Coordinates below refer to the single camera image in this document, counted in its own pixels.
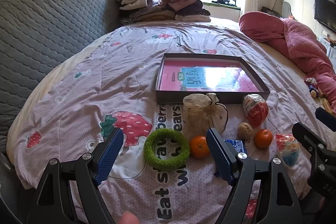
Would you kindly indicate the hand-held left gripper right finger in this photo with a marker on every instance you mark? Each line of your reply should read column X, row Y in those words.
column 220, row 158

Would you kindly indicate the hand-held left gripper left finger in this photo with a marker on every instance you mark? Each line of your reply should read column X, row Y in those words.
column 110, row 155

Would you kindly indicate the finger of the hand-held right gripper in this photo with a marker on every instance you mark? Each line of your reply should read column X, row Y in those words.
column 326, row 119
column 307, row 137

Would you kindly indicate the small blue carton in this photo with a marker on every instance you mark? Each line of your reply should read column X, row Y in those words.
column 237, row 145

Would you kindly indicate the orange tangerine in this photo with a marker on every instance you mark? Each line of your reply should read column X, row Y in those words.
column 263, row 138
column 199, row 147

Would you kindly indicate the blue and white egg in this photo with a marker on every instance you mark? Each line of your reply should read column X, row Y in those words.
column 287, row 153

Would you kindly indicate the brown walnut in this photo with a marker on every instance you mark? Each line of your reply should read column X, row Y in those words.
column 245, row 130

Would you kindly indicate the red and white egg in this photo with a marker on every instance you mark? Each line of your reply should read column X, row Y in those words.
column 256, row 111

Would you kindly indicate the pink box lid tray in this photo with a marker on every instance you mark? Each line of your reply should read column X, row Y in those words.
column 168, row 97

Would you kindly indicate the person's left hand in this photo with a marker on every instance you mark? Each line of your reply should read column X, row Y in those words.
column 128, row 218

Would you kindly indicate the yellow packet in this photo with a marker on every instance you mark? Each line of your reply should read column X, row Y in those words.
column 328, row 105

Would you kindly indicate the small colourful doll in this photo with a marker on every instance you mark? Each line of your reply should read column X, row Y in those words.
column 313, row 86

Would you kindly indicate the pink quilted quilt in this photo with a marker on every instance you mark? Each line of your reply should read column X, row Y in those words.
column 296, row 43

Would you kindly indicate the pink and blue book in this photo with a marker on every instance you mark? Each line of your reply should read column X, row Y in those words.
column 170, row 77

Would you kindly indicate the black flat television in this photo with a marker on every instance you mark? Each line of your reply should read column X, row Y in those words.
column 325, row 11

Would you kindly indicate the white chair back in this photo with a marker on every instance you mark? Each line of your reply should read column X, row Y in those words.
column 284, row 7

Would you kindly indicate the dark bag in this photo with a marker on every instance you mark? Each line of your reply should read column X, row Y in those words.
column 269, row 11

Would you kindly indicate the grey quilted headboard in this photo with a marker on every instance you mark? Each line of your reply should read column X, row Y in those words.
column 39, row 37

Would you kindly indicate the green window seat cushion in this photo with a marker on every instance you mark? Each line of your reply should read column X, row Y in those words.
column 231, row 6

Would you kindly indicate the pile of folded clothes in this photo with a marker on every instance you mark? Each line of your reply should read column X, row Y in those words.
column 157, row 8

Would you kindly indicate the dark clothes heap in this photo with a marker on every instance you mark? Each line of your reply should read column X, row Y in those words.
column 223, row 1

